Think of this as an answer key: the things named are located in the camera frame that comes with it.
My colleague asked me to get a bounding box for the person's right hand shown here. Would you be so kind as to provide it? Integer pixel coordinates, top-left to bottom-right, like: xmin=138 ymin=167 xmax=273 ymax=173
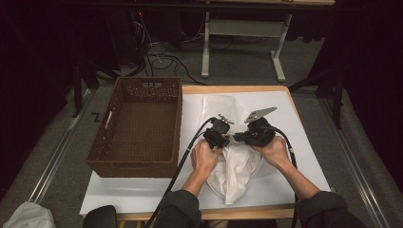
xmin=252 ymin=135 xmax=293 ymax=171

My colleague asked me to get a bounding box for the white mesh laundry bag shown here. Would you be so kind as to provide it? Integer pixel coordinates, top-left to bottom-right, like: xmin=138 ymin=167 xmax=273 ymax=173
xmin=200 ymin=94 xmax=278 ymax=193

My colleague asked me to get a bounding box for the white metal desk frame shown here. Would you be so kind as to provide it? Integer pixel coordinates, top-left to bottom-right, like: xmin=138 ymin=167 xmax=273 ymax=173
xmin=201 ymin=10 xmax=294 ymax=84

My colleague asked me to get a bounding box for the brown woven basket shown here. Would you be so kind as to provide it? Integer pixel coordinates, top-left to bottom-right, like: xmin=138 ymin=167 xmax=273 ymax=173
xmin=85 ymin=76 xmax=183 ymax=179

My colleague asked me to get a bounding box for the black metal stand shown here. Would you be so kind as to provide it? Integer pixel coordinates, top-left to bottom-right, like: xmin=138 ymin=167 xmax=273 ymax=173
xmin=71 ymin=60 xmax=122 ymax=119
xmin=287 ymin=67 xmax=347 ymax=130

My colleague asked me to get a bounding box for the black chair back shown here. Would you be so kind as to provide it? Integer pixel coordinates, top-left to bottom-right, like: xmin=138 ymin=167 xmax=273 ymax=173
xmin=83 ymin=204 xmax=119 ymax=228

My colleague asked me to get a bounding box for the hand-held gripper cable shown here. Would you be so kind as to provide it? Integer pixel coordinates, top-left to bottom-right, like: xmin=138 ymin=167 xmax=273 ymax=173
xmin=144 ymin=117 xmax=220 ymax=228
xmin=270 ymin=126 xmax=300 ymax=228

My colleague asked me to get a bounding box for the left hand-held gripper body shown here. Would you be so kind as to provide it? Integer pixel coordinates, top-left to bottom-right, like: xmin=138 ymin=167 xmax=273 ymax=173
xmin=202 ymin=113 xmax=235 ymax=150

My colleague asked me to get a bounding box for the white cloth bundle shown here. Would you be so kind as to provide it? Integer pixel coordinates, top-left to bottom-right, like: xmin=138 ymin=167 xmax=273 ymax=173
xmin=2 ymin=201 xmax=57 ymax=228

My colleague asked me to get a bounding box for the white garment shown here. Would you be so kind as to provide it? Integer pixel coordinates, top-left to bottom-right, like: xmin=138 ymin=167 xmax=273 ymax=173
xmin=207 ymin=145 xmax=264 ymax=206

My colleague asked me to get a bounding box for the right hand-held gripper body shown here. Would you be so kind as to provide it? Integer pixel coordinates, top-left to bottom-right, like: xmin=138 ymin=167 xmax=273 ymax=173
xmin=242 ymin=106 xmax=278 ymax=147

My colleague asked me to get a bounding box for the right hand-held gripper cable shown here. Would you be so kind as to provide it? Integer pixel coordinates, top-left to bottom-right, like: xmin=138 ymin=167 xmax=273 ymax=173
xmin=270 ymin=126 xmax=300 ymax=228

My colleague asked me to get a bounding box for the left hand-held gripper cable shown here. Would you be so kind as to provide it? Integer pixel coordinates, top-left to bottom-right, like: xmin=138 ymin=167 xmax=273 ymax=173
xmin=144 ymin=117 xmax=220 ymax=228

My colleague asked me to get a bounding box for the metal floor rail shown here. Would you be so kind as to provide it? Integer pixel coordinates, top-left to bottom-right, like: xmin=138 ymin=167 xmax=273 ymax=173
xmin=317 ymin=98 xmax=392 ymax=228
xmin=28 ymin=88 xmax=96 ymax=204

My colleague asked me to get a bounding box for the tangle of floor cables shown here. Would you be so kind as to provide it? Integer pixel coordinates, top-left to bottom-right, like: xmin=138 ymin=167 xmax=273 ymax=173
xmin=131 ymin=12 xmax=207 ymax=86

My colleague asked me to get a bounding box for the person's left hand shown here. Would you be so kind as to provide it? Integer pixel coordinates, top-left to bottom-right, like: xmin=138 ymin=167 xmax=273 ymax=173
xmin=189 ymin=140 xmax=223 ymax=174

